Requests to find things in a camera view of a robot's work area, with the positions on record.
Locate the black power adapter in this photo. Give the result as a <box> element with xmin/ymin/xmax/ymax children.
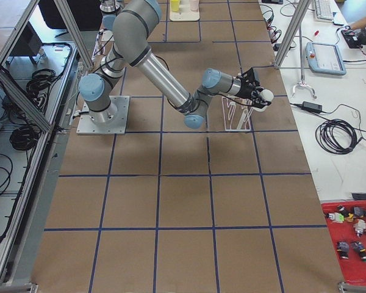
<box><xmin>301</xmin><ymin>101</ymin><xmax>323</xmax><ymax>114</ymax></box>

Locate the aluminium frame post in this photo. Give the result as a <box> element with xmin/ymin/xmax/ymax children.
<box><xmin>274</xmin><ymin>0</ymin><xmax>310</xmax><ymax>69</ymax></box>

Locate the coiled black cable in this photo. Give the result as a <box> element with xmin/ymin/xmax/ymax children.
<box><xmin>315</xmin><ymin>119</ymin><xmax>359</xmax><ymax>155</ymax></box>

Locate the red parts bin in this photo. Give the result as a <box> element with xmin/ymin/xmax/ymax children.
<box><xmin>321</xmin><ymin>200</ymin><xmax>366</xmax><ymax>286</ymax></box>

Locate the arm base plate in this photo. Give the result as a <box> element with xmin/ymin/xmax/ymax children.
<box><xmin>77</xmin><ymin>96</ymin><xmax>131</xmax><ymax>135</ymax></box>

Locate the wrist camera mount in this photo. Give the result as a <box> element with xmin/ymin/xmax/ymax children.
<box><xmin>242</xmin><ymin>67</ymin><xmax>260</xmax><ymax>87</ymax></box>

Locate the seated person white shirt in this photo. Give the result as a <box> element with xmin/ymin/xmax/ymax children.
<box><xmin>350</xmin><ymin>16</ymin><xmax>366</xmax><ymax>30</ymax></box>

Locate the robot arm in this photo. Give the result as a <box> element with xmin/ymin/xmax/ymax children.
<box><xmin>79</xmin><ymin>1</ymin><xmax>274</xmax><ymax>134</ymax></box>

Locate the white keyboard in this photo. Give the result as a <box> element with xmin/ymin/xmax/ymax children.
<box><xmin>312</xmin><ymin>0</ymin><xmax>334</xmax><ymax>22</ymax></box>

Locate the white plastic cup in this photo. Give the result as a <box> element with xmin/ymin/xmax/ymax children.
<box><xmin>256</xmin><ymin>89</ymin><xmax>274</xmax><ymax>112</ymax></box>

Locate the teach pendant tablet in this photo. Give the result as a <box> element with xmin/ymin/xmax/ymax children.
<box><xmin>305</xmin><ymin>42</ymin><xmax>346</xmax><ymax>76</ymax></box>

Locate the yellow plastic cup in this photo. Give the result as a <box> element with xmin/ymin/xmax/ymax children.
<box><xmin>170</xmin><ymin>0</ymin><xmax>180</xmax><ymax>12</ymax></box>

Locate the white wire cup rack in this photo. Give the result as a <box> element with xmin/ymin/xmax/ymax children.
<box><xmin>221</xmin><ymin>95</ymin><xmax>253</xmax><ymax>132</ymax></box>

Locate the cream plastic tray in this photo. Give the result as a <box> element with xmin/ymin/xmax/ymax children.
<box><xmin>169</xmin><ymin>5</ymin><xmax>200</xmax><ymax>22</ymax></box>

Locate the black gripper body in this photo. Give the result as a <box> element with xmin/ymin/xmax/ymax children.
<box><xmin>236</xmin><ymin>75</ymin><xmax>256</xmax><ymax>101</ymax></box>

